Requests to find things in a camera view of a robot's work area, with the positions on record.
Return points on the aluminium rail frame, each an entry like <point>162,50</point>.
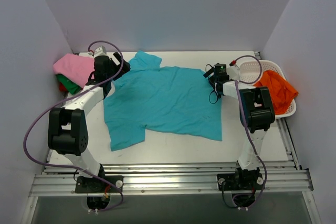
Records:
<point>171,164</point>

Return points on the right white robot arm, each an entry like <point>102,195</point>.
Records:
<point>256,111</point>

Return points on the teal t-shirt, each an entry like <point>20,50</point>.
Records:
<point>163,99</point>

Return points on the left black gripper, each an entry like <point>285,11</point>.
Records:
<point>117,61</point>

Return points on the red folded t-shirt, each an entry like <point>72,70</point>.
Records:
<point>62,88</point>

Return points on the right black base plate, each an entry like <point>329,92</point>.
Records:
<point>229,182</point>

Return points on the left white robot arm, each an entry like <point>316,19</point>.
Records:
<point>67,129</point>

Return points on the green folded t-shirt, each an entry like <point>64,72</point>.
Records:
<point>71,87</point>

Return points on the orange t-shirt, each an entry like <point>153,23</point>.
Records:
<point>282,93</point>

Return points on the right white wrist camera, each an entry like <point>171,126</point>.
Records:
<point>234,72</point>

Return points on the white plastic basket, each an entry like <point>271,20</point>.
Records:
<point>251,71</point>

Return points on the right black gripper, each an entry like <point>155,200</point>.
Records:
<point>212,78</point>

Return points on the pink folded t-shirt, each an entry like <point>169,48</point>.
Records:
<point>74,67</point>

